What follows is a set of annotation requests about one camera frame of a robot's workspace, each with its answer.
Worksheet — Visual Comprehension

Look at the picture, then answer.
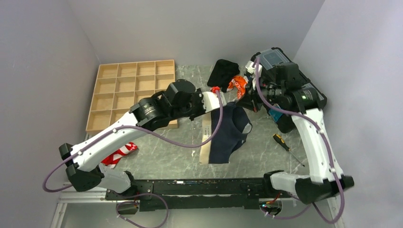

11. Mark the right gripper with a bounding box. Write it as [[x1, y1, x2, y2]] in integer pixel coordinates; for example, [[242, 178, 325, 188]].
[[235, 76, 283, 112]]

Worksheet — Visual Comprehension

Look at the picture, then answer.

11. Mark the navy underwear beige waistband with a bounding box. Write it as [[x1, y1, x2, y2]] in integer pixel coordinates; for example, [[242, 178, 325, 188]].
[[199, 102, 253, 165]]

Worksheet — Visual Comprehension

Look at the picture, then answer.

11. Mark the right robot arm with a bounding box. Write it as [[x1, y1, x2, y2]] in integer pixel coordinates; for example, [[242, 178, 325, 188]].
[[237, 61, 355, 205]]

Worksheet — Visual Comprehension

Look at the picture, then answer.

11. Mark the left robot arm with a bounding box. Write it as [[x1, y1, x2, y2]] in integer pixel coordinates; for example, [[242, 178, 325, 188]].
[[59, 79, 227, 200]]

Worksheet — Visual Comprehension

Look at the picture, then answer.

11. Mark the orange white garment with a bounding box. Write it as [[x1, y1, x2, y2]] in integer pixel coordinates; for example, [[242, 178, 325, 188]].
[[227, 75, 249, 100]]

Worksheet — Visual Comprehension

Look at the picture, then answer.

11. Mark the blue item by toolbox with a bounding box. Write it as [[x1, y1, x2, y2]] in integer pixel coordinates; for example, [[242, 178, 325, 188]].
[[268, 108, 283, 123]]

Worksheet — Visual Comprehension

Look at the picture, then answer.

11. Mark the black garment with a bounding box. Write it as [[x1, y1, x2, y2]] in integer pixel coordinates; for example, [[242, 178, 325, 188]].
[[207, 59, 240, 92]]

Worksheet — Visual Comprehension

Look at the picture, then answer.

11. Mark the black toolbox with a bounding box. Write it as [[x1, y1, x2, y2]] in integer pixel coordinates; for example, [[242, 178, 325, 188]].
[[250, 47, 327, 133]]

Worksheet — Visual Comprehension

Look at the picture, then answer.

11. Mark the yellow black screwdriver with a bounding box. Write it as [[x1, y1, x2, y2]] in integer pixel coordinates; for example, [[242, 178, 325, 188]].
[[273, 134, 305, 167]]

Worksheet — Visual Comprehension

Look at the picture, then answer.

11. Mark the wooden compartment tray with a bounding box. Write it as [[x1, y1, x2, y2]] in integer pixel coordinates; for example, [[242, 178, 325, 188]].
[[86, 59, 175, 135]]

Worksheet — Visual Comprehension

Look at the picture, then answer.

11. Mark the red white garment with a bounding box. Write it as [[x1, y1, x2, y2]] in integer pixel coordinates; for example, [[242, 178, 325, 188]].
[[101, 142, 138, 169]]

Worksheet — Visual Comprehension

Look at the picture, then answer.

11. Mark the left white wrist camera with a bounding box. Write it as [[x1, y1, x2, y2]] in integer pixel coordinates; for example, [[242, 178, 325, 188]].
[[211, 86, 221, 93]]

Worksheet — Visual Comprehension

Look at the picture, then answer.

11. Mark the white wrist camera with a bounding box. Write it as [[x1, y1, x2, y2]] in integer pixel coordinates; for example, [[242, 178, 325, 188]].
[[244, 61, 262, 76], [211, 86, 221, 93]]

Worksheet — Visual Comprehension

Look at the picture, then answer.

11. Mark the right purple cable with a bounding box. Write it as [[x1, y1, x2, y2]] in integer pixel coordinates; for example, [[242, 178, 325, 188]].
[[253, 57, 345, 225]]

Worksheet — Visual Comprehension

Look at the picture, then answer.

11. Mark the purple cable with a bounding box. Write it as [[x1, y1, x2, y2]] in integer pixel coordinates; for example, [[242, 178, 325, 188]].
[[42, 89, 224, 227], [253, 57, 345, 225]]

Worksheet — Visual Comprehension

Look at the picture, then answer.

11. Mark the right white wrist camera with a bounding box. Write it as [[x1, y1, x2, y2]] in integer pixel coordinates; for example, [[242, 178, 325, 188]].
[[244, 61, 262, 76]]

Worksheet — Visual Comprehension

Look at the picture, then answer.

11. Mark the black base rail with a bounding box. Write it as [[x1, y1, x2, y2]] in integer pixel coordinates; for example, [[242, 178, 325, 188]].
[[105, 177, 290, 212]]

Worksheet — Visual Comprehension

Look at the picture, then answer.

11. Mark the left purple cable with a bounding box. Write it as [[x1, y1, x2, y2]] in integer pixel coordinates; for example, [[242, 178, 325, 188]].
[[42, 89, 224, 227]]

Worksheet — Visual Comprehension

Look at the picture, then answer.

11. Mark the aluminium frame rail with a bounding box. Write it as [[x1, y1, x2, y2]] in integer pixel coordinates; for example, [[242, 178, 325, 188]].
[[50, 180, 345, 228]]

